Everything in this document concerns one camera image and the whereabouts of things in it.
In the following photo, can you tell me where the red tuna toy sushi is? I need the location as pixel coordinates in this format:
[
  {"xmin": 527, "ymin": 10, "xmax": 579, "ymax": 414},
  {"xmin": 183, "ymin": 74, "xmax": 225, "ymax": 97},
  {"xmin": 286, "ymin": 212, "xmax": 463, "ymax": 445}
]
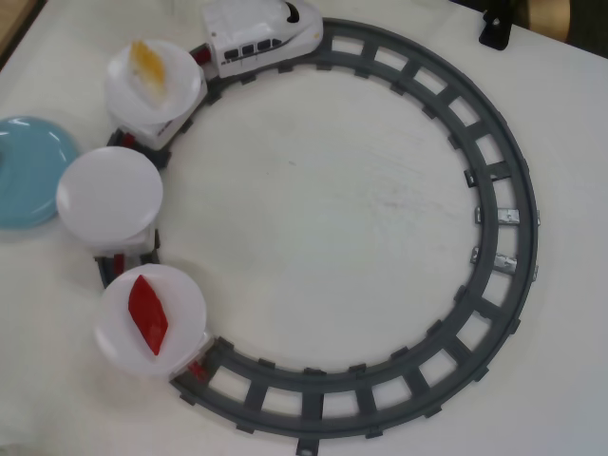
[{"xmin": 127, "ymin": 274, "xmax": 171, "ymax": 356}]

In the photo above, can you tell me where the white toy Shinkansen locomotive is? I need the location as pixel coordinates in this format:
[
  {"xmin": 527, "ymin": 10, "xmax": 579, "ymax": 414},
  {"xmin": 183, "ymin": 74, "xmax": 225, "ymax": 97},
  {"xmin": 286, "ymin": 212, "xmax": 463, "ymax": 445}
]
[{"xmin": 198, "ymin": 0, "xmax": 325, "ymax": 80}]

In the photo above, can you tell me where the pale orange toy sushi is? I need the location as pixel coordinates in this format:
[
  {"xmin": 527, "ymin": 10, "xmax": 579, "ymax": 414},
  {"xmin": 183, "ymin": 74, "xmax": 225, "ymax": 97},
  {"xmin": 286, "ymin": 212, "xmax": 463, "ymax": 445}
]
[{"xmin": 128, "ymin": 40, "xmax": 167, "ymax": 108}]

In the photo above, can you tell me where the light blue round dish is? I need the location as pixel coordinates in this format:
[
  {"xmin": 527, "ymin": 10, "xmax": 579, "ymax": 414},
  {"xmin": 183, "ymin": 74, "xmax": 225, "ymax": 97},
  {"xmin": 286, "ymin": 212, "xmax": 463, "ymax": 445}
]
[{"xmin": 0, "ymin": 115, "xmax": 82, "ymax": 232}]

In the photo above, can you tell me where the white round plastic plate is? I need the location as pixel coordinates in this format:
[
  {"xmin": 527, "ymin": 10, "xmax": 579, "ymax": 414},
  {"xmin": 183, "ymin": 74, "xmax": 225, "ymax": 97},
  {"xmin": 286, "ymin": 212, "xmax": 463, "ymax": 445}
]
[
  {"xmin": 55, "ymin": 146, "xmax": 165, "ymax": 241},
  {"xmin": 93, "ymin": 264, "xmax": 208, "ymax": 379},
  {"xmin": 104, "ymin": 40, "xmax": 203, "ymax": 127}
]

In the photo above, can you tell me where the white toy train wagon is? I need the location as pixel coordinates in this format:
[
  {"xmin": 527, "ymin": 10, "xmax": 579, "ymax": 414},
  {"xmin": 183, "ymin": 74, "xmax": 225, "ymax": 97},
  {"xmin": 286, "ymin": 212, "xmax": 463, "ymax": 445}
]
[
  {"xmin": 111, "ymin": 87, "xmax": 210, "ymax": 153},
  {"xmin": 70, "ymin": 222, "xmax": 161, "ymax": 260},
  {"xmin": 165, "ymin": 330, "xmax": 215, "ymax": 381}
]

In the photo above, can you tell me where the brown wooden object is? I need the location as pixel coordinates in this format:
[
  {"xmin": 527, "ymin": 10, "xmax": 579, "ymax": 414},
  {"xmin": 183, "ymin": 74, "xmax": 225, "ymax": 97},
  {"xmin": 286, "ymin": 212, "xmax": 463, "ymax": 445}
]
[{"xmin": 524, "ymin": 0, "xmax": 571, "ymax": 42}]

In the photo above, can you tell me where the grey circular toy rail track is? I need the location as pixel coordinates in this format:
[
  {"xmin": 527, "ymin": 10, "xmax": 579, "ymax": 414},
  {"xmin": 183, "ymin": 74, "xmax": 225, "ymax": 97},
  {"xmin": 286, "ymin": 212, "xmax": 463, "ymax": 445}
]
[{"xmin": 94, "ymin": 17, "xmax": 542, "ymax": 453}]

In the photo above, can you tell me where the black metal bracket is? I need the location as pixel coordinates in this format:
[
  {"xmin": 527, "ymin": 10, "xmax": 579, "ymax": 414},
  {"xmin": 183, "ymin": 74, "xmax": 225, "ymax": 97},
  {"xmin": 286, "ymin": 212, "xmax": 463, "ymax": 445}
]
[{"xmin": 478, "ymin": 7, "xmax": 513, "ymax": 51}]

